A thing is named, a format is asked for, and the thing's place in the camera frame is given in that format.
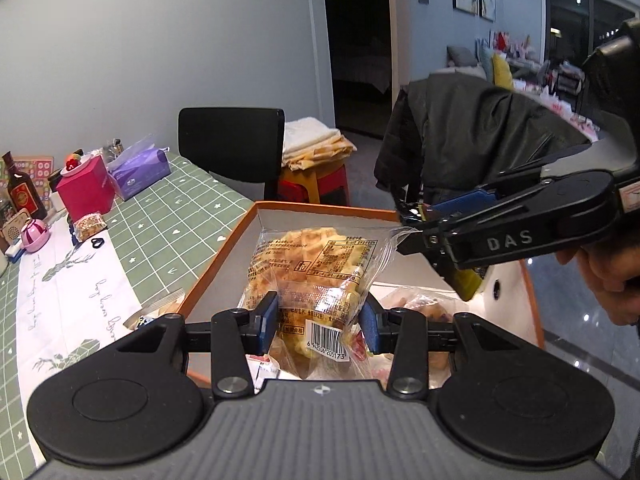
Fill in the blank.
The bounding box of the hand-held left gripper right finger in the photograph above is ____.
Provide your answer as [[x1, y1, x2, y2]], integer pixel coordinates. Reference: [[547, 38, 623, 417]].
[[357, 295, 501, 396]]

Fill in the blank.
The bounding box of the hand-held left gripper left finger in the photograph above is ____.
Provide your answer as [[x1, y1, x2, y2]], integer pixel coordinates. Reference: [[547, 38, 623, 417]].
[[107, 291, 278, 398]]

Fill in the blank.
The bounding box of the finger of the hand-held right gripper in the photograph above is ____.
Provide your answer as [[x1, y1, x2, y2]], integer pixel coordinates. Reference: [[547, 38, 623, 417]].
[[397, 142, 601, 226], [397, 220, 456, 257]]

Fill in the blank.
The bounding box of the grey snack packet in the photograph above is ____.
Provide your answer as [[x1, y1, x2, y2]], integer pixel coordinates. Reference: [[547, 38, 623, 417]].
[[246, 354, 301, 393]]

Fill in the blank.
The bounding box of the clear bag of mixed snacks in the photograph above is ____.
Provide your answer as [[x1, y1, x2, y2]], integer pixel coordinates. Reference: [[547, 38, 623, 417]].
[[370, 285, 471, 376]]

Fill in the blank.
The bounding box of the crispy pastry snack bag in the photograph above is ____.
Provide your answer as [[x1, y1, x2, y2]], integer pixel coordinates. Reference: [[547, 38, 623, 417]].
[[237, 227, 416, 382]]

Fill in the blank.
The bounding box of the potato sticks bag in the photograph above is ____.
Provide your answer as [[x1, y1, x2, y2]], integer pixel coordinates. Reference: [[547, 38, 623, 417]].
[[124, 287, 187, 331]]

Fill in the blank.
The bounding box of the orange cardboard box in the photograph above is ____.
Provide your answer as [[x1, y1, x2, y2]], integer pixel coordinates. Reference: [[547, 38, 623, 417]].
[[177, 201, 546, 381]]

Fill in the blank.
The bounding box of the person's right hand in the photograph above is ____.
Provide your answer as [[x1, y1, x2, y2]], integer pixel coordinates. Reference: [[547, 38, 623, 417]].
[[555, 239, 640, 327]]

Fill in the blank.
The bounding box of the dark jacket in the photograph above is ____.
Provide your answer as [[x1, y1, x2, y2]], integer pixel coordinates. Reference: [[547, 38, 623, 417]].
[[374, 74, 591, 211]]

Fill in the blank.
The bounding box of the red plastic stool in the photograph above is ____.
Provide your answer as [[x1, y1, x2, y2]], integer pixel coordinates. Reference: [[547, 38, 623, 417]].
[[277, 165, 351, 207]]

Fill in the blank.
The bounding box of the yellow cushion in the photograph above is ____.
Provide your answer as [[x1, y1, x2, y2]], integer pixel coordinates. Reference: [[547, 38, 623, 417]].
[[492, 54, 516, 92]]

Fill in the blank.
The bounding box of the grey cushion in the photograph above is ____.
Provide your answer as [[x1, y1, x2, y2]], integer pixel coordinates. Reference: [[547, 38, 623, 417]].
[[446, 45, 481, 68]]

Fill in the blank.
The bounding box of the green checked tablecloth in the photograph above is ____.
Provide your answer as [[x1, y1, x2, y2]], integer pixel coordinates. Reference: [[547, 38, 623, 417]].
[[0, 152, 256, 466]]

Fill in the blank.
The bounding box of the black chair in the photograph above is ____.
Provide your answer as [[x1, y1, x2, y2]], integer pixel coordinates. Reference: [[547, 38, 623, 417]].
[[178, 107, 286, 202]]

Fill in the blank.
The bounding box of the purple tissue pack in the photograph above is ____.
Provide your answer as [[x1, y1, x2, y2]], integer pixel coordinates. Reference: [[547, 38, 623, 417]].
[[107, 147, 172, 201]]

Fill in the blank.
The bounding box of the nut snack bag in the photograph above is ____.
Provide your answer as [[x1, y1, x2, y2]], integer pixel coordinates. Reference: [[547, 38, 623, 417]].
[[72, 213, 107, 241]]

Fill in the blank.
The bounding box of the clear plastic bag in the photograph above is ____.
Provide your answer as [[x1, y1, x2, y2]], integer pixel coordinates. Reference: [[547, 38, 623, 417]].
[[102, 134, 166, 166]]

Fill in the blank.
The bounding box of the pink gift box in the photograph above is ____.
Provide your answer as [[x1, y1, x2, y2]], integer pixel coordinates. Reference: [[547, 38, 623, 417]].
[[56, 155, 117, 222]]

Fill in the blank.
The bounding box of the white dish with small toys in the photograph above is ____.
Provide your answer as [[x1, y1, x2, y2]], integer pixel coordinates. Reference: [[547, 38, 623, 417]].
[[62, 151, 94, 176]]

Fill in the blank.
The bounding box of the pink round container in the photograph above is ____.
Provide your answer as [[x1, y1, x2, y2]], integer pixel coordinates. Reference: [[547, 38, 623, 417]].
[[20, 218, 51, 254]]

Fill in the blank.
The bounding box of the cream small radio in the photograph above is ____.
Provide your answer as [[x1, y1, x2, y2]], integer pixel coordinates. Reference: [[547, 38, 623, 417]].
[[0, 209, 32, 252]]

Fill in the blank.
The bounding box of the red dotted card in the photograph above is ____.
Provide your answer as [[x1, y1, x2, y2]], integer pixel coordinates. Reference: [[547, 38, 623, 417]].
[[12, 156, 53, 196]]

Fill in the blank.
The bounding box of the brown liquor bottle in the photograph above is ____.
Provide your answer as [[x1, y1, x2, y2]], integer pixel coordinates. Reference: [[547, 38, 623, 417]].
[[1, 151, 48, 222]]

